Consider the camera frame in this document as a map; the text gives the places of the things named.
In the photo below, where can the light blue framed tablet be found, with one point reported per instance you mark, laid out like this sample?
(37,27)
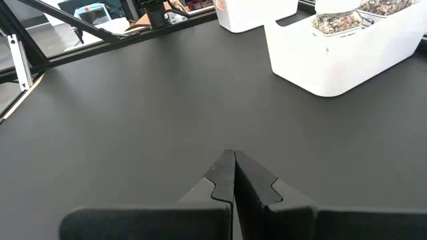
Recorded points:
(95,15)

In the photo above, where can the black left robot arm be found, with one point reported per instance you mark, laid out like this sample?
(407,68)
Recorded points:
(155,15)

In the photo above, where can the silver metal bracket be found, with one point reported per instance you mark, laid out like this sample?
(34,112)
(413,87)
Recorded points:
(20,66)

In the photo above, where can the white-lid spice jar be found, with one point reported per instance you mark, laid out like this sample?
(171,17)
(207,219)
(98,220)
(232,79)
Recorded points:
(383,6)
(337,23)

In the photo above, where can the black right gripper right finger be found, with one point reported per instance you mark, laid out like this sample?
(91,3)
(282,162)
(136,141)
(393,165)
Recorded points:
(253,193)

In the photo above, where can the white plastic storage bin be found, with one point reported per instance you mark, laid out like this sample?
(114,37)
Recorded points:
(333,66)
(253,16)

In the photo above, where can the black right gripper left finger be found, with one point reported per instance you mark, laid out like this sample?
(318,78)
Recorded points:
(220,176)

